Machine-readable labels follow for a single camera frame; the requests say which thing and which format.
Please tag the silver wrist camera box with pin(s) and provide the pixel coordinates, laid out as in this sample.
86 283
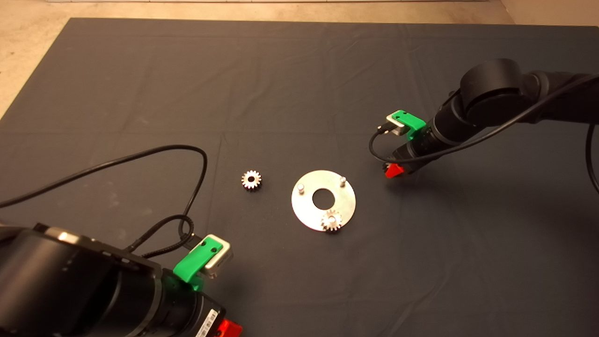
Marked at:
223 264
398 128

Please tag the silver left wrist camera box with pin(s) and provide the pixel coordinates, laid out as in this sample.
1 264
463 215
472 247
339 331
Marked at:
223 264

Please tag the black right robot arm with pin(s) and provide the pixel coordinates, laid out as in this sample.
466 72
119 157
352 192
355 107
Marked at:
491 89

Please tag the small steel planetary gear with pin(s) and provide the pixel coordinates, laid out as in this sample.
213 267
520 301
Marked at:
326 224
256 183

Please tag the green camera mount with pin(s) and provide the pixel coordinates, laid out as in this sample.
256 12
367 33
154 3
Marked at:
412 122
194 261

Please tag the green left camera mount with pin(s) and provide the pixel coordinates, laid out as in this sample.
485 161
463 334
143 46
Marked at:
194 261

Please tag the green right camera mount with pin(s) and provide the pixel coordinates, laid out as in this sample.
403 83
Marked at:
412 122

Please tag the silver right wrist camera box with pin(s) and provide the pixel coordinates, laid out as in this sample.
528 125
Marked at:
398 128

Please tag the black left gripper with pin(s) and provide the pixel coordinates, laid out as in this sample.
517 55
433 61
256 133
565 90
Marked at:
209 323

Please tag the dark grey table cloth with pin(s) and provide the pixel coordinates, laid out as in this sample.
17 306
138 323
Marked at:
281 93

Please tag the round metal carrier plate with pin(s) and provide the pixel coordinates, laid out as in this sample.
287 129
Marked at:
306 213

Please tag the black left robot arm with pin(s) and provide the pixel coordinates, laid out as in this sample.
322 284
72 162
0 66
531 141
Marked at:
65 290

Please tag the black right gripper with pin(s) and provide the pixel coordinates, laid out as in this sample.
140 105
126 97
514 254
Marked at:
414 157

